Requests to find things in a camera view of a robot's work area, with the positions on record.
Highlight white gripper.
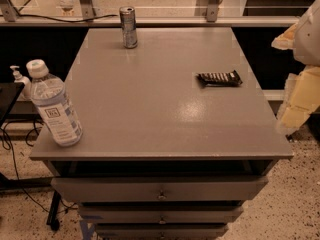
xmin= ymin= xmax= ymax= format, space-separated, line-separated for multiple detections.
xmin=271 ymin=0 xmax=320 ymax=134

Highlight clear blue-label plastic bottle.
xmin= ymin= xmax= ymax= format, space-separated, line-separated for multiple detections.
xmin=26 ymin=59 xmax=83 ymax=146

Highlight white pump dispenser bottle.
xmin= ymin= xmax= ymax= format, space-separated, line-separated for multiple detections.
xmin=9 ymin=65 xmax=33 ymax=102

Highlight dark striped snack bar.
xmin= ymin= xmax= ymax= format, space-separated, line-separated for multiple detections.
xmin=196 ymin=70 xmax=242 ymax=87

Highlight grey drawer cabinet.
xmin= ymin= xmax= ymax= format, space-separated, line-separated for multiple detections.
xmin=29 ymin=27 xmax=295 ymax=240

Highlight silver drink can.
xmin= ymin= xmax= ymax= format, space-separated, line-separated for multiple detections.
xmin=119 ymin=6 xmax=138 ymax=49

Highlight middle grey drawer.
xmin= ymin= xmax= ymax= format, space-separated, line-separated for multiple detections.
xmin=79 ymin=205 xmax=243 ymax=224

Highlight grey drawer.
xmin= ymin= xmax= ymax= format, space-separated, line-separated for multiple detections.
xmin=79 ymin=205 xmax=243 ymax=224
xmin=52 ymin=176 xmax=268 ymax=203
xmin=96 ymin=224 xmax=228 ymax=240

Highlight bottom grey drawer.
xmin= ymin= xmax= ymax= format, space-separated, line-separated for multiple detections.
xmin=96 ymin=224 xmax=228 ymax=240

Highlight top grey drawer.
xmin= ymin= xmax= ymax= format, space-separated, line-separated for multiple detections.
xmin=52 ymin=176 xmax=268 ymax=203

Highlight black side table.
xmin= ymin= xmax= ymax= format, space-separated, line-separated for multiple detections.
xmin=0 ymin=82 xmax=24 ymax=126

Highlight black floor cable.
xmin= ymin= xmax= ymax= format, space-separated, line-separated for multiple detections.
xmin=0 ymin=118 xmax=78 ymax=215

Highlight black cable on ledge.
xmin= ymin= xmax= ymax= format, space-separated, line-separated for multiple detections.
xmin=0 ymin=0 xmax=120 ymax=24

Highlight metal railing frame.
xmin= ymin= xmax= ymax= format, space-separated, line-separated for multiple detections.
xmin=1 ymin=0 xmax=315 ymax=27

